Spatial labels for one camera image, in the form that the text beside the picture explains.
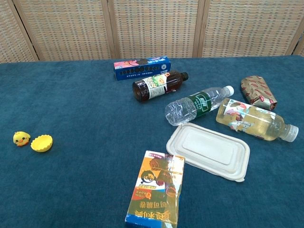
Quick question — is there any gold red wrapped package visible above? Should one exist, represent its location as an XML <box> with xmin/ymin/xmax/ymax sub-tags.
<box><xmin>240</xmin><ymin>75</ymin><xmax>278</xmax><ymax>111</ymax></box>

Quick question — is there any pale yellow drink bottle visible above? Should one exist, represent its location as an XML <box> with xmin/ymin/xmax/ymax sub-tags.
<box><xmin>216</xmin><ymin>97</ymin><xmax>299</xmax><ymax>143</ymax></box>

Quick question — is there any clear green-label water bottle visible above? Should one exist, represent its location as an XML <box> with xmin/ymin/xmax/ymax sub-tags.
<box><xmin>164</xmin><ymin>85</ymin><xmax>235</xmax><ymax>126</ymax></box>

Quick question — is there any orange printed snack box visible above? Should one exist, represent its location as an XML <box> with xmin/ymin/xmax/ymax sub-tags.
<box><xmin>124</xmin><ymin>150</ymin><xmax>186</xmax><ymax>228</ymax></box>

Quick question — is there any woven rattan folding screen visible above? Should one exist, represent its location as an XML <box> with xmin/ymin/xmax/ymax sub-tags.
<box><xmin>0</xmin><ymin>0</ymin><xmax>304</xmax><ymax>64</ymax></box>

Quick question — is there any white pulp food container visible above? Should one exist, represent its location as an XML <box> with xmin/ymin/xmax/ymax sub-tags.
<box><xmin>166</xmin><ymin>122</ymin><xmax>251</xmax><ymax>183</ymax></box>

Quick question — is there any brown tea bottle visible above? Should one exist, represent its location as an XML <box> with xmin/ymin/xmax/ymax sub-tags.
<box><xmin>132</xmin><ymin>70</ymin><xmax>190</xmax><ymax>103</ymax></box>

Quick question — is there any blue cookie box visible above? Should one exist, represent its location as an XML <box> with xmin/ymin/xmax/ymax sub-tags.
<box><xmin>113</xmin><ymin>56</ymin><xmax>172</xmax><ymax>81</ymax></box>

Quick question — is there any yellow eggshell cup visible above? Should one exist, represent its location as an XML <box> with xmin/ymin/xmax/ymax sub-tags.
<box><xmin>30</xmin><ymin>134</ymin><xmax>54</xmax><ymax>153</ymax></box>

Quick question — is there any blue plush table cloth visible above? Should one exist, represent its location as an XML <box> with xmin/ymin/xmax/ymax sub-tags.
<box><xmin>0</xmin><ymin>55</ymin><xmax>304</xmax><ymax>228</ymax></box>

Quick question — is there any yellow rubber duck toy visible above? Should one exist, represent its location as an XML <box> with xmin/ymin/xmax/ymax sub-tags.
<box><xmin>13</xmin><ymin>131</ymin><xmax>31</xmax><ymax>147</ymax></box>

